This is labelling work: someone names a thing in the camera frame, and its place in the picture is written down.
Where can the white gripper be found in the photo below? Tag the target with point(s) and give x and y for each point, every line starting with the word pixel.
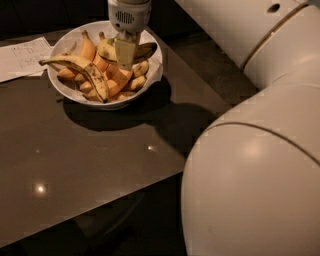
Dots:
pixel 130 18

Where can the yellow spotted banana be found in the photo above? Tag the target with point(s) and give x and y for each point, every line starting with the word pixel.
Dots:
pixel 106 50

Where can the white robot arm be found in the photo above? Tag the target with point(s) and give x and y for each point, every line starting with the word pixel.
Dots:
pixel 251 183

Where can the small yellow banana right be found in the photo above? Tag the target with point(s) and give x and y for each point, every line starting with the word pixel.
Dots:
pixel 141 69

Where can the small yellow banana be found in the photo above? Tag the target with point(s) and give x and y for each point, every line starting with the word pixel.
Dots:
pixel 141 69
pixel 136 84

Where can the orange banana centre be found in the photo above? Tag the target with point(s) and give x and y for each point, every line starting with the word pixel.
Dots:
pixel 116 78

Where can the orange banana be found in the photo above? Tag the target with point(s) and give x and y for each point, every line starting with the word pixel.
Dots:
pixel 116 78
pixel 88 51

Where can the orange banana back left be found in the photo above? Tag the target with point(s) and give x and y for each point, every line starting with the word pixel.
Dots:
pixel 88 51

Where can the white bowl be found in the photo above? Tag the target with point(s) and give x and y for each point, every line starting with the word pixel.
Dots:
pixel 72 42

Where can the small yellow banana front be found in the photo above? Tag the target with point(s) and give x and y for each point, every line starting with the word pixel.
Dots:
pixel 136 84

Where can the long brown-spotted banana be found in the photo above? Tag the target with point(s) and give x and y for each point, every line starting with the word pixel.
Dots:
pixel 85 67

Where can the white paper napkin liner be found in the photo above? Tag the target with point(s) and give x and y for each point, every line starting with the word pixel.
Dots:
pixel 155 70

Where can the white paper sheet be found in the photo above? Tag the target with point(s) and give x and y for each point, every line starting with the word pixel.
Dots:
pixel 22 59

